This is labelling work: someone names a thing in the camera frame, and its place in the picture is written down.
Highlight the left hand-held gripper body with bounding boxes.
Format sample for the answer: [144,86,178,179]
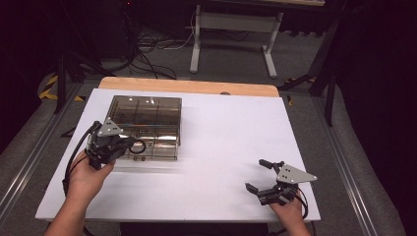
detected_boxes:
[86,117,130,170]

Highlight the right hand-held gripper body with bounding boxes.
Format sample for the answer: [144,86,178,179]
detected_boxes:
[256,160,319,207]

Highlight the black rubber ring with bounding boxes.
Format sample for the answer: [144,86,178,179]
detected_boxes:
[128,139,148,155]

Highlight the smoky transparent drawer box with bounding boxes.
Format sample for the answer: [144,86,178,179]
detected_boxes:
[105,94,183,162]

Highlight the person's right hand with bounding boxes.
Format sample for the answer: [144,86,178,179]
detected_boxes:
[268,196,305,228]

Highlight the person's left hand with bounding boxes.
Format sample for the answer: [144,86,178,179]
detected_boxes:
[64,150,117,205]

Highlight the white table board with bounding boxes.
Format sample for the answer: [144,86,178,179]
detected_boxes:
[34,88,322,223]

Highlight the black metal stand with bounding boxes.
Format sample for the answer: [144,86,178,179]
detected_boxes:
[52,0,116,115]
[277,16,343,128]

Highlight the wooden table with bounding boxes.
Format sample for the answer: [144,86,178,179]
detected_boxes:
[97,77,280,98]

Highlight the yellow black floor tape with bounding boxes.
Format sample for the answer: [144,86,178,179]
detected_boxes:
[38,75,87,102]

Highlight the white metal stand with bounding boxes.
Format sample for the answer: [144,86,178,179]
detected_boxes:
[189,0,327,79]

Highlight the left hand-held gripper black cable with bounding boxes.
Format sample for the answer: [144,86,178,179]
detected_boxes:
[62,120,103,198]

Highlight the hand-held gripper black cable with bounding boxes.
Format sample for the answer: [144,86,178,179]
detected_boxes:
[62,120,103,198]
[294,187,310,220]

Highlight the right hand-held gripper black cable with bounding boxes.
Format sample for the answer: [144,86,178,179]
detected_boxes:
[294,187,310,220]

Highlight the aluminium floor rail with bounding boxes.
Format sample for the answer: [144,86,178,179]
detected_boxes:
[311,96,380,236]
[0,83,83,218]

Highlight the bundle of black floor cables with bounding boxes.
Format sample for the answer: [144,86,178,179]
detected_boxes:
[122,28,198,81]

